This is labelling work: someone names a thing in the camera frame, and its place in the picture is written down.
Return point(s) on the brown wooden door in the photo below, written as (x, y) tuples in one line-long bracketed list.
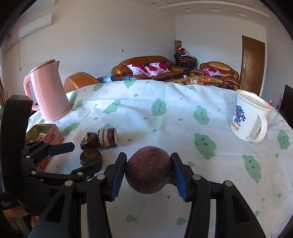
[(252, 65)]

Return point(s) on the stacked red chairs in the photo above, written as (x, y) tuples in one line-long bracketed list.
[(184, 59)]

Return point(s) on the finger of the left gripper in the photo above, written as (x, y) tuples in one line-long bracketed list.
[(40, 149), (86, 172)]

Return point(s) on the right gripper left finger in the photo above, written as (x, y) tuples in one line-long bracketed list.
[(104, 188)]

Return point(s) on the orange leather chair back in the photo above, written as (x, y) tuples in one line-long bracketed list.
[(78, 80)]

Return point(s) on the black television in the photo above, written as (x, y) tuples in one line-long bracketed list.
[(286, 107)]

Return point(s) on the wooden coffee table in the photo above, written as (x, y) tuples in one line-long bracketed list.
[(196, 80)]

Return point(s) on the pink electric kettle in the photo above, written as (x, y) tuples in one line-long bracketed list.
[(45, 83)]

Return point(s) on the person left hand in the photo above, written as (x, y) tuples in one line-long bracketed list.
[(12, 214)]

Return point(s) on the white cloud-print tablecloth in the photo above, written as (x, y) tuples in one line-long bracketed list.
[(193, 121)]

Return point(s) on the dark round water chestnut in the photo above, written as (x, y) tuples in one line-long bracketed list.
[(89, 156)]

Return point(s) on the white mug blue print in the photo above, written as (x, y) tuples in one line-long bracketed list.
[(249, 121)]

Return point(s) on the striped brown sugarcane piece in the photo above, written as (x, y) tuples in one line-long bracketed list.
[(108, 137)]

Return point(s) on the white wall air conditioner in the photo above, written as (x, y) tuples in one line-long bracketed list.
[(34, 26)]

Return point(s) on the long brown leather sofa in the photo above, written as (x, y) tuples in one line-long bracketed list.
[(121, 69)]

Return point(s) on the pink floral pillow right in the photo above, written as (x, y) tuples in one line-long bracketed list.
[(156, 68)]

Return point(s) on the pink floral armchair pillow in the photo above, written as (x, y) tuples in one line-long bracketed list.
[(211, 71)]

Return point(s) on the pink floral pillow left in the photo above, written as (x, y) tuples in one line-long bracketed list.
[(138, 69)]

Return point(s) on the brown leather armchair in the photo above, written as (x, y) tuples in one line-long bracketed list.
[(227, 77)]

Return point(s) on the pink gold tin box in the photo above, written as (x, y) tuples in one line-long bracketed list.
[(49, 133)]

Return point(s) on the purple passion fruit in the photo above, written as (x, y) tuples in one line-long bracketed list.
[(149, 170)]

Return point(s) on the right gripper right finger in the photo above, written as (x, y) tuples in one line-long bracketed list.
[(195, 189)]

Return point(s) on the blue plaid cloth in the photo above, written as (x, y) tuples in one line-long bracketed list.
[(111, 78)]

